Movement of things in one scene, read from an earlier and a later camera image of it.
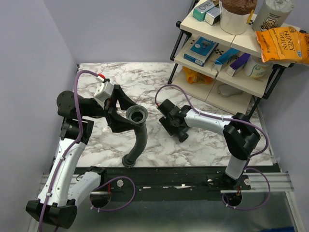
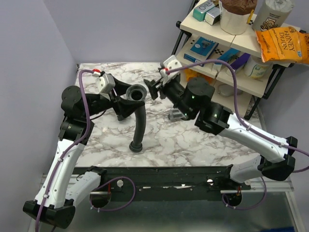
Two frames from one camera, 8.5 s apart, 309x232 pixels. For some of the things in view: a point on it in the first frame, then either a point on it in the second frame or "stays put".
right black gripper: [169, 129] → [152, 90]
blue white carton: [223, 59] stays put
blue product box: [201, 50] stays put
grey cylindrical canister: [272, 14] stays put
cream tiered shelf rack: [224, 69] stays put
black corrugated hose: [137, 114] → [138, 92]
